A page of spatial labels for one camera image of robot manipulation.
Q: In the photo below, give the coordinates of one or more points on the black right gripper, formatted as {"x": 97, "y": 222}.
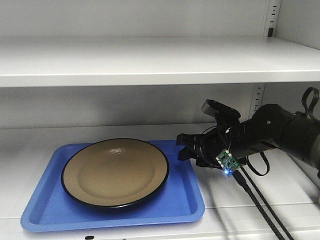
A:
{"x": 208, "y": 145}

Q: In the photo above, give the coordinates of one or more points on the beige plate with black rim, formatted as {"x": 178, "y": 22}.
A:
{"x": 115, "y": 173}

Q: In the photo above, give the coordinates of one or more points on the blue plastic tray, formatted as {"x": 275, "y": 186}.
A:
{"x": 50, "y": 208}

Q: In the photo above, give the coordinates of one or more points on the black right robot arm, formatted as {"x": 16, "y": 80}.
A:
{"x": 271, "y": 127}

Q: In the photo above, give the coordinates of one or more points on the upper white cabinet shelf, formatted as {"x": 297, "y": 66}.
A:
{"x": 131, "y": 61}

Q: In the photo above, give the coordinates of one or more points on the green circuit board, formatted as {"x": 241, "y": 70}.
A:
{"x": 227, "y": 162}

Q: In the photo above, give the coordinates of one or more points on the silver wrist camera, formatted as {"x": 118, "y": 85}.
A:
{"x": 216, "y": 109}

